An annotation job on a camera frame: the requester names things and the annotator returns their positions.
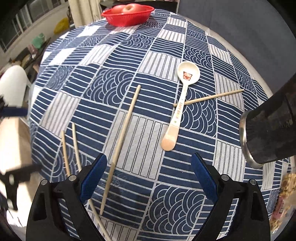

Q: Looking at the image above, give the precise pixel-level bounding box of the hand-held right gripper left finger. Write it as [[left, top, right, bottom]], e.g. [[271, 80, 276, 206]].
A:
[[25, 153, 107, 241]]

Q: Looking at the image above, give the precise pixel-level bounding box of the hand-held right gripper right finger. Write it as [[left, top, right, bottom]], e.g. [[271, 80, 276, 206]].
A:
[[191, 152, 271, 241]]

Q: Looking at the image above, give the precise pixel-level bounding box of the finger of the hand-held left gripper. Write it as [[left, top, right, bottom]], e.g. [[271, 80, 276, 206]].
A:
[[0, 95, 27, 118], [0, 163, 42, 186]]

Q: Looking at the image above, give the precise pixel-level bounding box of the wooden chopstick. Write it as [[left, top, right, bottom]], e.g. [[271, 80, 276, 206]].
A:
[[100, 85, 141, 215], [173, 89, 245, 107], [61, 130, 71, 178], [72, 122, 112, 241]]

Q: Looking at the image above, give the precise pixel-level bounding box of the black cylindrical utensil holder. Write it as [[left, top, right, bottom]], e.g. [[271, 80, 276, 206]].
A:
[[239, 77, 296, 169]]

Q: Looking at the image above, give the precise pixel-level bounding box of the white spoon peach handle tip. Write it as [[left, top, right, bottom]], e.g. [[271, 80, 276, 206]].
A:
[[161, 61, 201, 151]]

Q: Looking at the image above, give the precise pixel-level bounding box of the green container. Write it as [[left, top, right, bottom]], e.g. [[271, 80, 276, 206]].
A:
[[32, 33, 52, 50]]

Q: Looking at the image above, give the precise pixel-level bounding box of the clear plastic cookie box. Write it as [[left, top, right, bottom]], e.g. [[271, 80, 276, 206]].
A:
[[269, 173, 296, 233]]

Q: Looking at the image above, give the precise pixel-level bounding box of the window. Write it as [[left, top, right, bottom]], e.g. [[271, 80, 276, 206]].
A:
[[0, 3, 70, 55]]

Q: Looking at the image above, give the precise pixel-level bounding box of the yellow bag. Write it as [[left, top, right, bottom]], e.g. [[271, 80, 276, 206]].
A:
[[54, 18, 70, 35]]

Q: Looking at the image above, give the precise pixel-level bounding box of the beige curtain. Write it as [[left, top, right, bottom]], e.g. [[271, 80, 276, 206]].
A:
[[68, 0, 105, 26]]

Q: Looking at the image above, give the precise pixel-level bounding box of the blue patterned tablecloth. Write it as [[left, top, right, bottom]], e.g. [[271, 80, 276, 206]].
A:
[[28, 8, 292, 241]]

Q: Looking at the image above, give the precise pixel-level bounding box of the red plastic basket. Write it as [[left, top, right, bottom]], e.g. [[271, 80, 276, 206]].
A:
[[101, 5, 155, 27]]

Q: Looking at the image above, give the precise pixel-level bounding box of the grey backdrop board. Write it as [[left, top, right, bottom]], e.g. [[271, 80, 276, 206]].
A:
[[178, 0, 296, 98]]

